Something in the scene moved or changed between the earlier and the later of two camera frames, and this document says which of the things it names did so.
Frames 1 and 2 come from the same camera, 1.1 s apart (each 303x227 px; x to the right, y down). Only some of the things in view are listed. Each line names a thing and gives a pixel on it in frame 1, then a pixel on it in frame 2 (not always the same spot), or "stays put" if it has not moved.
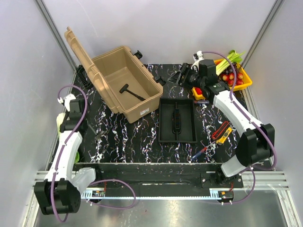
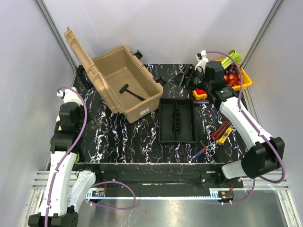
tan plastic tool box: x=127 y=86 stays put
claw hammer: x=98 y=135 to x=94 y=126
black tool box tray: x=177 y=120 stays put
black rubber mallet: x=124 y=89 stays put
